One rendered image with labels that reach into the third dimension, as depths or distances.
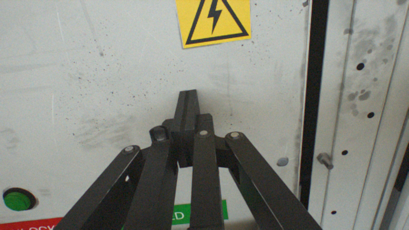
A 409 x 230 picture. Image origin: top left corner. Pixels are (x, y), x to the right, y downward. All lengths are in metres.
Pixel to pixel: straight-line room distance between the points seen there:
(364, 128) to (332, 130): 0.04
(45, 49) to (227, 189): 0.22
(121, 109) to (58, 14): 0.09
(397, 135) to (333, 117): 0.08
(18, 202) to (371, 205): 0.46
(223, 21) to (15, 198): 0.29
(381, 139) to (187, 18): 0.27
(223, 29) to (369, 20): 0.14
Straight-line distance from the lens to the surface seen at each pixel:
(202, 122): 0.16
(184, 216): 0.30
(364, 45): 0.28
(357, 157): 0.35
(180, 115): 0.16
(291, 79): 0.21
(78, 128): 0.25
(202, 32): 0.19
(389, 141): 0.36
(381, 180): 0.40
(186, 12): 0.19
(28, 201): 0.34
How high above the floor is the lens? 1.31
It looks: 27 degrees down
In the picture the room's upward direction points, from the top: 9 degrees counter-clockwise
